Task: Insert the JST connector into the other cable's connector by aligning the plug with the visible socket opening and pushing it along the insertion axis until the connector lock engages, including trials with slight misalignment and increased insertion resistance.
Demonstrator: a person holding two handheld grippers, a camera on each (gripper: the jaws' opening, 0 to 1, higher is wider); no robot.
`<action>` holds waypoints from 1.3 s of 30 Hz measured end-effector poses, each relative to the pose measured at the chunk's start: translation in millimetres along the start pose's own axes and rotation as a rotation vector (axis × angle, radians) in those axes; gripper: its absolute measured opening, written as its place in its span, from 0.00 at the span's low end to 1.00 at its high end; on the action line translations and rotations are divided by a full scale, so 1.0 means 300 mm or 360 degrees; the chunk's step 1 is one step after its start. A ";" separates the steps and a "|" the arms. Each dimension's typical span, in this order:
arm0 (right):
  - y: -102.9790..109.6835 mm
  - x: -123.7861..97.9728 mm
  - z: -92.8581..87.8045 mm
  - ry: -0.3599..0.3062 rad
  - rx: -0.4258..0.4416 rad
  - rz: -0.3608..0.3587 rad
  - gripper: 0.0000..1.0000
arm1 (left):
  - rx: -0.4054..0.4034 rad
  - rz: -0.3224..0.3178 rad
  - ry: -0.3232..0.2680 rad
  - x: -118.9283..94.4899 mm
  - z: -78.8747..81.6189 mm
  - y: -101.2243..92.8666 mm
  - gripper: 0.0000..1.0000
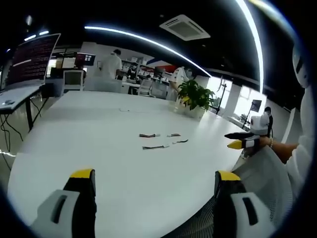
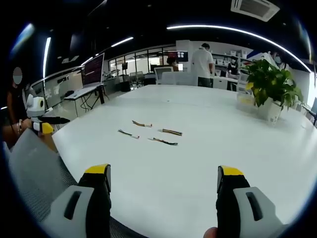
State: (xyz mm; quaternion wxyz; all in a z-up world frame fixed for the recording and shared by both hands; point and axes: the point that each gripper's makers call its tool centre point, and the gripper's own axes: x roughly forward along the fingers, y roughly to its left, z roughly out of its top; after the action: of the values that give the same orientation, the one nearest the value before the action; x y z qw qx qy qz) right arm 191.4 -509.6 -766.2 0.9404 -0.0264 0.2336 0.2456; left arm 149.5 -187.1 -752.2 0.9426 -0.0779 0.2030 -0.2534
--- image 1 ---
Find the white square-back chair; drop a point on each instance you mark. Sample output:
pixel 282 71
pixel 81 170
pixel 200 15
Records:
pixel 73 80

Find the white side desk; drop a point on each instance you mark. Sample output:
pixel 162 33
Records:
pixel 17 96

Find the ceiling air conditioner vent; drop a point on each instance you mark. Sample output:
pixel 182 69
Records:
pixel 184 27

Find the white worn device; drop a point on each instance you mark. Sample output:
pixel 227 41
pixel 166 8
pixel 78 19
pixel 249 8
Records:
pixel 299 67

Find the person's white clothing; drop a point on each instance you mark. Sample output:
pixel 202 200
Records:
pixel 305 138

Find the large tilted monitor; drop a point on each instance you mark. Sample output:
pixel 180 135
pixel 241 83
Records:
pixel 32 62

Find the green potted plant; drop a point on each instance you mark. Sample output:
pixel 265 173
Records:
pixel 195 94

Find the white mesh office chair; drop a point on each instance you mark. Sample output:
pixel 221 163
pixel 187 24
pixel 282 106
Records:
pixel 265 178

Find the person's right hand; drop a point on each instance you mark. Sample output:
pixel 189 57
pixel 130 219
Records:
pixel 265 142

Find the long ceiling light strip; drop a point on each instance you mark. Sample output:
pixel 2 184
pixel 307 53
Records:
pixel 153 42
pixel 255 37

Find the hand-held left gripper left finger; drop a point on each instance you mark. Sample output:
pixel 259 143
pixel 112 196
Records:
pixel 62 210

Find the grey mesh office chair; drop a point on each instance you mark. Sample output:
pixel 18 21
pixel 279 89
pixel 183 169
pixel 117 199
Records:
pixel 145 87

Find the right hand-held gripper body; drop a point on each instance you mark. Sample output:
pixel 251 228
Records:
pixel 260 124

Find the red wall screen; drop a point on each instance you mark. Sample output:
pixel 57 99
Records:
pixel 85 59

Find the black tripod stand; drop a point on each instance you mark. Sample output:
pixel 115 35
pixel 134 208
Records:
pixel 222 96

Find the small monitor on stand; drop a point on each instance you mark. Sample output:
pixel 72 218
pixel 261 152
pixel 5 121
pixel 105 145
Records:
pixel 256 105

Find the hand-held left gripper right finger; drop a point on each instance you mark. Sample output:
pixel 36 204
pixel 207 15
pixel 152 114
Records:
pixel 237 213

